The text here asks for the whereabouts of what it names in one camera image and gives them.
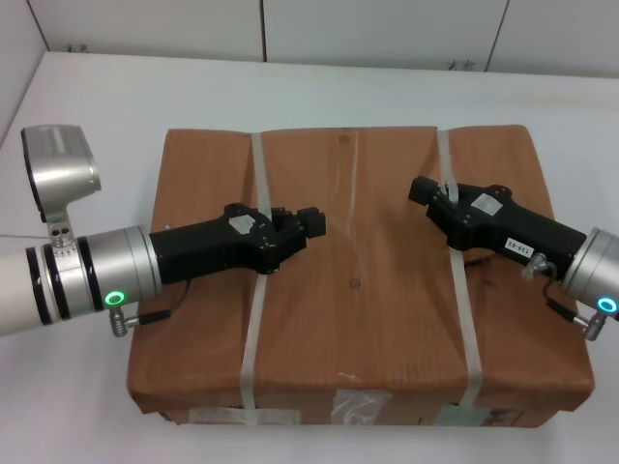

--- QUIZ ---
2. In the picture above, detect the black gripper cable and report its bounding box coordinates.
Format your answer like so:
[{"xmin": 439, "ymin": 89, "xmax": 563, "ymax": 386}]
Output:
[
  {"xmin": 520, "ymin": 254, "xmax": 606, "ymax": 342},
  {"xmin": 111, "ymin": 282, "xmax": 195, "ymax": 340}
]

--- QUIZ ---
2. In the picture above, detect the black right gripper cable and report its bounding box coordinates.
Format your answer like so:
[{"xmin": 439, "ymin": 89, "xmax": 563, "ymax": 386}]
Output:
[{"xmin": 520, "ymin": 254, "xmax": 606, "ymax": 342}]

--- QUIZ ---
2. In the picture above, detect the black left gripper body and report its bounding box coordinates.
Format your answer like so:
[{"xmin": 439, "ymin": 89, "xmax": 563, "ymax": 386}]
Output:
[{"xmin": 148, "ymin": 202, "xmax": 291, "ymax": 286}]

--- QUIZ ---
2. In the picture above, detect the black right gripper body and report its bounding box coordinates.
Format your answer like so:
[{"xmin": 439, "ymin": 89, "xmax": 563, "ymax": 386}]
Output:
[{"xmin": 447, "ymin": 183, "xmax": 589, "ymax": 282}]

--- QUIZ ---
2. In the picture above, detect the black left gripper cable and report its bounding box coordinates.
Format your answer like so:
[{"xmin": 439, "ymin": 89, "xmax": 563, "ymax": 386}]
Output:
[{"xmin": 111, "ymin": 282, "xmax": 195, "ymax": 340}]

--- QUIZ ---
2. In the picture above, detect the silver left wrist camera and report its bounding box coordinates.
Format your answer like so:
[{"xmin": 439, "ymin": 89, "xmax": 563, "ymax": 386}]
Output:
[{"xmin": 20, "ymin": 124, "xmax": 103, "ymax": 253}]

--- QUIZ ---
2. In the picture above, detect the white plastic packing strap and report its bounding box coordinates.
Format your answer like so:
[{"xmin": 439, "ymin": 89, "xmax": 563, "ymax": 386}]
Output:
[
  {"xmin": 433, "ymin": 128, "xmax": 486, "ymax": 412},
  {"xmin": 239, "ymin": 130, "xmax": 278, "ymax": 412}
]

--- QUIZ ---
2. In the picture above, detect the large brown cardboard box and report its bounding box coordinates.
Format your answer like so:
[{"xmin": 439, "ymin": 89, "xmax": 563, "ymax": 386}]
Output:
[{"xmin": 124, "ymin": 124, "xmax": 597, "ymax": 430}]

